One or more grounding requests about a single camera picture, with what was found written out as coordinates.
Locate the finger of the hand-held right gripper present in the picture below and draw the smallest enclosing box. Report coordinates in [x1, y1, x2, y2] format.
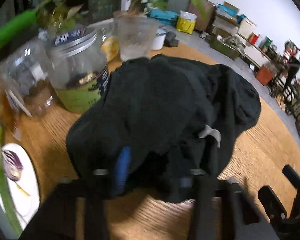
[257, 185, 288, 222]
[283, 164, 300, 188]

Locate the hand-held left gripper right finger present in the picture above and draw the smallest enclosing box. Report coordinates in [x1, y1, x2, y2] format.
[181, 169, 280, 240]

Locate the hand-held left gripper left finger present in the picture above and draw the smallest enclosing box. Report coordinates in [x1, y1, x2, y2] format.
[19, 146, 132, 240]

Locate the black garment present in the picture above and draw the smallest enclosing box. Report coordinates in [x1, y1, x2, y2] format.
[66, 54, 262, 204]

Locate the white plate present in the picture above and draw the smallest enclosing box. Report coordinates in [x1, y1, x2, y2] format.
[0, 142, 41, 227]

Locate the orange crate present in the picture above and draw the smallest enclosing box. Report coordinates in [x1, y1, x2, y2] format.
[256, 64, 276, 86]

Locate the purple onion half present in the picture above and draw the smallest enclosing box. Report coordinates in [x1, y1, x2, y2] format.
[1, 149, 24, 182]

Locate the clear jar with silver lid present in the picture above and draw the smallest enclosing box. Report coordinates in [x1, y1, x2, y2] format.
[47, 27, 111, 113]

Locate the green onion stalk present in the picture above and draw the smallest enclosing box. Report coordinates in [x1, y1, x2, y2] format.
[0, 125, 23, 237]

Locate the yellow packet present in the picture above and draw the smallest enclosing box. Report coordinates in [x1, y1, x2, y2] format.
[101, 36, 119, 62]

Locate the clear plastic cup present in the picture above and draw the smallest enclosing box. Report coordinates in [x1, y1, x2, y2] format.
[113, 11, 161, 62]

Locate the clear plastic jar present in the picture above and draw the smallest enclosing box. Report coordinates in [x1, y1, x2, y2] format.
[0, 37, 56, 118]

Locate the dark grey shoe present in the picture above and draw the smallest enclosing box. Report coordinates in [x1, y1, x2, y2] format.
[163, 31, 180, 48]

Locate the green crate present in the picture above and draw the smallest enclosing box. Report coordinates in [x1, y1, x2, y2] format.
[209, 35, 242, 60]

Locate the cluttered storage shelf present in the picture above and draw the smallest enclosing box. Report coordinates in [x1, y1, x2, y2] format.
[211, 1, 286, 73]

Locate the yellow bag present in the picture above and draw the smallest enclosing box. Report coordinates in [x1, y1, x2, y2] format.
[176, 10, 197, 35]

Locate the blue bag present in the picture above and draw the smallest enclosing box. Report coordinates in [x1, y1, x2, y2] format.
[149, 8, 178, 27]

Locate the brown suitcase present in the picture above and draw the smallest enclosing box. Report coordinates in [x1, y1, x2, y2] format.
[187, 0, 217, 33]

